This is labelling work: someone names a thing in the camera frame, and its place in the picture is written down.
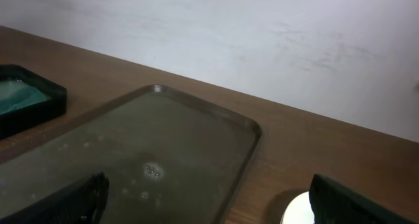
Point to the white plate bottom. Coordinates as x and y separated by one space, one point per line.
298 211

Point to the dark green water tray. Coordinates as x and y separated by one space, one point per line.
28 99

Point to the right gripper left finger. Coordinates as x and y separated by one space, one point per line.
83 201

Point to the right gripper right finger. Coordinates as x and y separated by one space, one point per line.
333 203

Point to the brown serving tray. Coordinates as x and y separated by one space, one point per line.
170 157

